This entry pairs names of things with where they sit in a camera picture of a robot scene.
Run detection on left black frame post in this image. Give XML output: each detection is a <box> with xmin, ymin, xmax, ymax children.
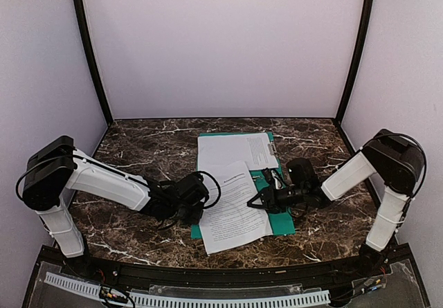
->
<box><xmin>73</xmin><ymin>0</ymin><xmax>114</xmax><ymax>126</ymax></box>

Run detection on printed paper sheet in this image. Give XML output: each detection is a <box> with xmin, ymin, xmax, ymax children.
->
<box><xmin>199</xmin><ymin>161</ymin><xmax>273</xmax><ymax>255</ymax></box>

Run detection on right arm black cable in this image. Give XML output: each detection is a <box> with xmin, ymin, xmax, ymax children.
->
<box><xmin>377</xmin><ymin>133</ymin><xmax>427</xmax><ymax>205</ymax></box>

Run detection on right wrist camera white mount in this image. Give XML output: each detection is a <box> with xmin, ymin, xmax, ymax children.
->
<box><xmin>262</xmin><ymin>158</ymin><xmax>318</xmax><ymax>191</ymax></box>

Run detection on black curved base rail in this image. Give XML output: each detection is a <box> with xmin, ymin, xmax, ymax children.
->
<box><xmin>26</xmin><ymin>244</ymin><xmax>412</xmax><ymax>300</ymax></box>

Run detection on white paper sheet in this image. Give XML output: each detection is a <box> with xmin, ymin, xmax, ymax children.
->
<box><xmin>197</xmin><ymin>133</ymin><xmax>280</xmax><ymax>171</ymax></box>

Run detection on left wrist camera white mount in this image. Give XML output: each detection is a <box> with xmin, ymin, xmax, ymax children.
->
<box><xmin>177</xmin><ymin>173</ymin><xmax>209</xmax><ymax>206</ymax></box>

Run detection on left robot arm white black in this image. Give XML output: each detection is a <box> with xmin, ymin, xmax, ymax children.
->
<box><xmin>16</xmin><ymin>135</ymin><xmax>209</xmax><ymax>258</ymax></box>

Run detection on black frame post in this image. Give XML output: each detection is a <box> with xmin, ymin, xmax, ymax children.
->
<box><xmin>73</xmin><ymin>0</ymin><xmax>114</xmax><ymax>126</ymax></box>
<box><xmin>335</xmin><ymin>0</ymin><xmax>374</xmax><ymax>125</ymax></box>

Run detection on right black frame post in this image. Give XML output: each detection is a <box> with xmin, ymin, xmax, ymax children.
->
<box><xmin>335</xmin><ymin>0</ymin><xmax>374</xmax><ymax>125</ymax></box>

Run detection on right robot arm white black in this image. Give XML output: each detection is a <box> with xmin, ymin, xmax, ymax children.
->
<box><xmin>246</xmin><ymin>129</ymin><xmax>428</xmax><ymax>253</ymax></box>

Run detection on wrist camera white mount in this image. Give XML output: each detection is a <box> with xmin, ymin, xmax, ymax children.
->
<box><xmin>177</xmin><ymin>173</ymin><xmax>209</xmax><ymax>206</ymax></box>
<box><xmin>262</xmin><ymin>158</ymin><xmax>318</xmax><ymax>191</ymax></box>

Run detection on green plastic folder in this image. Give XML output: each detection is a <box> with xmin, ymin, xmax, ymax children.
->
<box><xmin>190</xmin><ymin>132</ymin><xmax>297</xmax><ymax>239</ymax></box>

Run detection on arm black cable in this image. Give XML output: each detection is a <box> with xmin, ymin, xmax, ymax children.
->
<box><xmin>155</xmin><ymin>171</ymin><xmax>222</xmax><ymax>232</ymax></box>
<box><xmin>377</xmin><ymin>133</ymin><xmax>427</xmax><ymax>205</ymax></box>

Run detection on white slotted cable duct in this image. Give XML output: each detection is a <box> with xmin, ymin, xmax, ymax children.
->
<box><xmin>44</xmin><ymin>272</ymin><xmax>330</xmax><ymax>307</ymax></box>

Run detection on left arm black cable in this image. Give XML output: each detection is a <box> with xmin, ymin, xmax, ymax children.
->
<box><xmin>155</xmin><ymin>171</ymin><xmax>222</xmax><ymax>232</ymax></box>

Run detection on metal top clip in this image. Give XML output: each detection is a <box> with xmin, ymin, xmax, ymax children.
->
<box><xmin>267</xmin><ymin>143</ymin><xmax>278</xmax><ymax>156</ymax></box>

